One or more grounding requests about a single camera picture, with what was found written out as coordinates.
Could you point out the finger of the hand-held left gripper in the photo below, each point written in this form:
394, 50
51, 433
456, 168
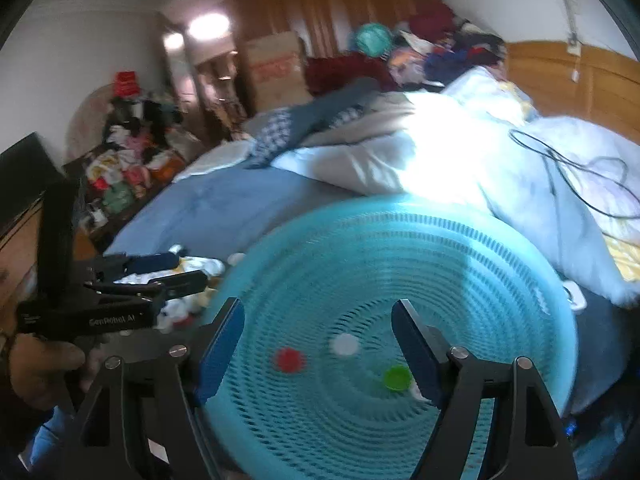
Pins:
150, 261
175, 282

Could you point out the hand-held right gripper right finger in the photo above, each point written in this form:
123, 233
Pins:
415, 355

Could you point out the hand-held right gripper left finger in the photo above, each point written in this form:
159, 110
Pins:
220, 350

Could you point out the green bottle cap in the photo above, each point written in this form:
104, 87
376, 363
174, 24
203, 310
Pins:
397, 377

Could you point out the pile of plastic bottle caps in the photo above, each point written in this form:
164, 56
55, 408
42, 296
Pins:
212, 265

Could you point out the red bottle cap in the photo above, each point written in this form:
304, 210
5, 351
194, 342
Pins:
289, 360

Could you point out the teal plastic basket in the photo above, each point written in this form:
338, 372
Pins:
350, 270

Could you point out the person's left hand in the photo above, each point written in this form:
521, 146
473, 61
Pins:
40, 365

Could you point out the wooden dresser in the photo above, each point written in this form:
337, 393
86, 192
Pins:
20, 255

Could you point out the green bag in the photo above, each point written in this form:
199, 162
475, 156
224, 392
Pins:
117, 200

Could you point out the black television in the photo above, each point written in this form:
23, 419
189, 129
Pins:
20, 175

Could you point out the dark wooden table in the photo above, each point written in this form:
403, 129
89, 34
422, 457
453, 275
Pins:
90, 170

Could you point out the blue bed blanket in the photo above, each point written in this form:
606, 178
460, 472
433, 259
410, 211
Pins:
210, 205

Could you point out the white fleece blanket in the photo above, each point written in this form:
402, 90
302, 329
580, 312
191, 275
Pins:
215, 157

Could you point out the round woven mat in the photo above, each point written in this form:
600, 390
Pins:
85, 120

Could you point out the pile of clothes and bags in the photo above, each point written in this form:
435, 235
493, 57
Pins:
140, 115

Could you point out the white charger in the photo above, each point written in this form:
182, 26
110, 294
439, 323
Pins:
575, 300

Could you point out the red paper bag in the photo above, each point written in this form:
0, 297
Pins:
125, 82

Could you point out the plaid shirt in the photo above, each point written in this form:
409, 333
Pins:
280, 130

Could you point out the person's blue jeans leg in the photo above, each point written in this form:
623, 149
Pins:
45, 435

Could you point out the white duvet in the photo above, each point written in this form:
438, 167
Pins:
450, 160

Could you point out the yellow patterned sheet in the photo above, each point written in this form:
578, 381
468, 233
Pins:
622, 260

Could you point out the cardboard box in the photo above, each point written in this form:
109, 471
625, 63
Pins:
275, 70

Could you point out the dark red blanket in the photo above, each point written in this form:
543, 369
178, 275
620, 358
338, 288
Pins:
345, 72

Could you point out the heap of colourful clothes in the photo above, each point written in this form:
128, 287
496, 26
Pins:
450, 50

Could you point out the wooden wardrobe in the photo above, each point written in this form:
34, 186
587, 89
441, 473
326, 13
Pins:
325, 5

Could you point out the teal bag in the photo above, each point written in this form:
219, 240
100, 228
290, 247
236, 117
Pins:
372, 39

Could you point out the wooden headboard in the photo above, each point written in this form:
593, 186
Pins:
575, 80

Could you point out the white wall plug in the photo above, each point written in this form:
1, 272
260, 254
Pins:
575, 49

